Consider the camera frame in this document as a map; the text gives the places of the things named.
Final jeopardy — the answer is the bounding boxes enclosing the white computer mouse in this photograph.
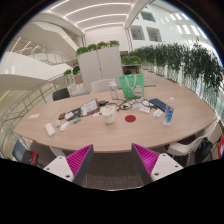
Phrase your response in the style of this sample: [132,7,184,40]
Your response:
[59,121,70,132]

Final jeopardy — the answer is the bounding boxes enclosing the black backpack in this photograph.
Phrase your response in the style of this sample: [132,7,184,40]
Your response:
[194,137,214,164]

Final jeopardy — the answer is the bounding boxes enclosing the white cabinet topped with plants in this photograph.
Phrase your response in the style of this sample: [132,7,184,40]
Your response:
[75,40,124,93]

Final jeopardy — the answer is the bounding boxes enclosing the white chair with dark seat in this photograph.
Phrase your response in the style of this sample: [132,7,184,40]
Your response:
[166,128,218,158]

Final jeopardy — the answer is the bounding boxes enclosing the white cup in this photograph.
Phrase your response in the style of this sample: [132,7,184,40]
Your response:
[101,107,117,126]

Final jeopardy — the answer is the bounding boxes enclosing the row of green hedge plants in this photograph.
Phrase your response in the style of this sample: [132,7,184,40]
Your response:
[129,39,224,103]

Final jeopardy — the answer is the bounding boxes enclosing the clear blue-labelled water bottle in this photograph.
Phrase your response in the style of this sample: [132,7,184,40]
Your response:
[162,96,176,127]

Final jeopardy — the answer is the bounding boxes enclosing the flat round red coaster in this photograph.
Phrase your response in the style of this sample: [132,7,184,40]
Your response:
[124,114,137,123]

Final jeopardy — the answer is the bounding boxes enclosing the green cat-print tote bag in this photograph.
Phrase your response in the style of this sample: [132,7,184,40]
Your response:
[118,73,145,99]

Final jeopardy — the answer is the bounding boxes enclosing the low shelf with plants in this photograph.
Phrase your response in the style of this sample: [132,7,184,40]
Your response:
[120,55,143,75]

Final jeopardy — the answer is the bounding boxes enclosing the white power strip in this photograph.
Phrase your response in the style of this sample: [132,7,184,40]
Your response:
[44,122,57,137]

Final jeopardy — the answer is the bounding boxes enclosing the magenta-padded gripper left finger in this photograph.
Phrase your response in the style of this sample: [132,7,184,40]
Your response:
[43,143,95,187]

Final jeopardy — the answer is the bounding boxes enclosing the long ceiling lights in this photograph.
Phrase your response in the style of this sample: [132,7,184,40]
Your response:
[49,0,134,33]

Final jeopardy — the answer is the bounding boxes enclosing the potted green plants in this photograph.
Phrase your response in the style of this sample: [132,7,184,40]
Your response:
[63,65,82,96]

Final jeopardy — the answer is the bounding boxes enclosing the clear shaker bottle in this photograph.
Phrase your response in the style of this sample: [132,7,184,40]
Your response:
[108,79,119,101]

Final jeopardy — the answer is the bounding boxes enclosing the red and black chair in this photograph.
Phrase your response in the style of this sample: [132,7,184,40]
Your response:
[12,139,39,167]

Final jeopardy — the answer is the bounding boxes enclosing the black cable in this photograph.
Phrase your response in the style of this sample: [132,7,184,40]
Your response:
[116,97,156,112]

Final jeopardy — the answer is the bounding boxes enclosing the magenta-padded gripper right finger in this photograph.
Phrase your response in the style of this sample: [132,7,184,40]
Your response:
[130,143,184,185]

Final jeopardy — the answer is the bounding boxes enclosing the small white card box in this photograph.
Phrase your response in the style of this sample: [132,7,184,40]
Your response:
[138,105,152,114]

